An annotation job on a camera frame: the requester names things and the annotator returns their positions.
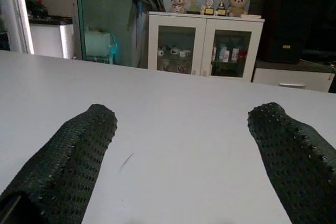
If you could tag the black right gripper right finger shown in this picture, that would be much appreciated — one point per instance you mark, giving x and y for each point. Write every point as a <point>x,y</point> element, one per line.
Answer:
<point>296,161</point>

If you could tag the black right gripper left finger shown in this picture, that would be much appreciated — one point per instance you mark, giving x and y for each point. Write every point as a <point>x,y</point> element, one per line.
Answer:
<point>76,155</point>

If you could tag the white low drawer cabinet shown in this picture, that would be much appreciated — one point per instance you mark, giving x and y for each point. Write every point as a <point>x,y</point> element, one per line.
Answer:
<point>291,77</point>

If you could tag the turquoise fan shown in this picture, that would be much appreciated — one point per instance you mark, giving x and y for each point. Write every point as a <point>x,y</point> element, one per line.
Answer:
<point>101,44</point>

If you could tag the white kitchen counter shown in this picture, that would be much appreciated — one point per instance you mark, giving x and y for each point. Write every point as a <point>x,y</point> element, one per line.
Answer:
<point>50,37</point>

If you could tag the red and white can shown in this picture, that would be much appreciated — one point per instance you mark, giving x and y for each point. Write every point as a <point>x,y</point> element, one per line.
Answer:
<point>235,54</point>

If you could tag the white tall can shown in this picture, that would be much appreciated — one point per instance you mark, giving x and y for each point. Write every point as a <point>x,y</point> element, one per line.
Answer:
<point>224,54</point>

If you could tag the black and white mug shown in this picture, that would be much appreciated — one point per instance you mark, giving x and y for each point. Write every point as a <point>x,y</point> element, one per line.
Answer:
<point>174,50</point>

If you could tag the black tall speaker cabinet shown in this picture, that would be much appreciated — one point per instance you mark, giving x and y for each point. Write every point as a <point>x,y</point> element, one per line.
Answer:
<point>294,16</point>

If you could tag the green glass sliding door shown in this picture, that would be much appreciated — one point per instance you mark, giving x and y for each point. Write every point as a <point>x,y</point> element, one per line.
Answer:
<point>105,11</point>

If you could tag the white flat book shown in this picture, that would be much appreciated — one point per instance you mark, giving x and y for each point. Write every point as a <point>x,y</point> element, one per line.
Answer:
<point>251,16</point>

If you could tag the black bag on counter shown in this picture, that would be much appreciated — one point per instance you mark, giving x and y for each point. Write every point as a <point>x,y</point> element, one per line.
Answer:
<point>36,9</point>

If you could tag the white glass door cabinet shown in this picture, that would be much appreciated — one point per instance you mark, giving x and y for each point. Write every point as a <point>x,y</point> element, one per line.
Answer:
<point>204,24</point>

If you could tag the tall gold cup trophy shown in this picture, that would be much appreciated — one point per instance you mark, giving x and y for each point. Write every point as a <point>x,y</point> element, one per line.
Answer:
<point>222,2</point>

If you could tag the small round gold trophy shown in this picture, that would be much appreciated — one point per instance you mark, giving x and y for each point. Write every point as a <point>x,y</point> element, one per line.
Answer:
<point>209,6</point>

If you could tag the bear plush toy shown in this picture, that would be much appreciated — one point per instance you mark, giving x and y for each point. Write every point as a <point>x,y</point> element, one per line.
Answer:
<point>179,1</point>

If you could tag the yellow green trophy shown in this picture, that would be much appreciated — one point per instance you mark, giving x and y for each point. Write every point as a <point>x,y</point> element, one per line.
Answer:
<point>194,1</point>

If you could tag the white door frame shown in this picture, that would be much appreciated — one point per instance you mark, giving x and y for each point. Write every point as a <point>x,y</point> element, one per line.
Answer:
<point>18,11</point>

